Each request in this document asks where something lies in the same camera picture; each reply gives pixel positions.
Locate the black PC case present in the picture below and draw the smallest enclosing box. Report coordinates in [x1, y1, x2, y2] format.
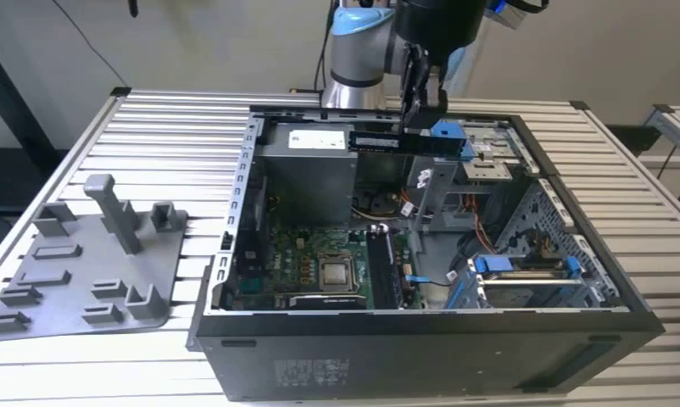
[185, 103, 666, 403]

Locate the silver CPU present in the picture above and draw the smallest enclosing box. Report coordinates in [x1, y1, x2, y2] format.
[322, 262, 354, 285]

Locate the RAM stick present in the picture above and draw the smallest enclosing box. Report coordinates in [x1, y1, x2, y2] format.
[347, 130, 466, 156]

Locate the metal slat side table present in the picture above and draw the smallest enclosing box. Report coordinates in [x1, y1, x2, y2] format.
[643, 103, 680, 170]

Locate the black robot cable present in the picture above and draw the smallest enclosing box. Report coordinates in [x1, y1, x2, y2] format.
[313, 0, 339, 92]

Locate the black round fan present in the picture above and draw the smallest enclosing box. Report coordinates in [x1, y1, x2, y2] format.
[366, 189, 401, 213]

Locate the black graphics card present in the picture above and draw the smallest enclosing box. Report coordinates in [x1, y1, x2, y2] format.
[286, 293, 369, 309]

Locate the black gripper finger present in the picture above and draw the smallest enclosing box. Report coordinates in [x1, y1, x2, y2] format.
[399, 41, 451, 137]

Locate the green motherboard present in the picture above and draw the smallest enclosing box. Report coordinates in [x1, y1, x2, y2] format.
[225, 224, 430, 310]

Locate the socket cover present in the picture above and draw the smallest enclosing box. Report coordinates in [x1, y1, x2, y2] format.
[315, 253, 358, 293]

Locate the blue disk carrier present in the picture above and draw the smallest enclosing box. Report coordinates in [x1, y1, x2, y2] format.
[449, 254, 582, 310]

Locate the black box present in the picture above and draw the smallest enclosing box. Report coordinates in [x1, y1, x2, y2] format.
[603, 125, 662, 158]

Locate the grey parts rack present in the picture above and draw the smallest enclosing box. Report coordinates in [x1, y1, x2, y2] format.
[0, 172, 190, 343]

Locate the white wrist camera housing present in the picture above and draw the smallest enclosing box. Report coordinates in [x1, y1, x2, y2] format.
[482, 0, 530, 30]

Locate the grey metal drive cage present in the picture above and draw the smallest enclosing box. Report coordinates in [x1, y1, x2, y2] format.
[406, 120, 538, 232]

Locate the thin black wall wire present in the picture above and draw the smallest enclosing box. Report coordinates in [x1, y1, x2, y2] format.
[53, 0, 126, 89]

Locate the grey power supply unit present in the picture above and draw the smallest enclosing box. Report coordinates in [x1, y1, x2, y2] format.
[257, 122, 358, 228]

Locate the blue drive carrier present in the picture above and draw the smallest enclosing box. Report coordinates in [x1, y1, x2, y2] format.
[429, 120, 474, 163]

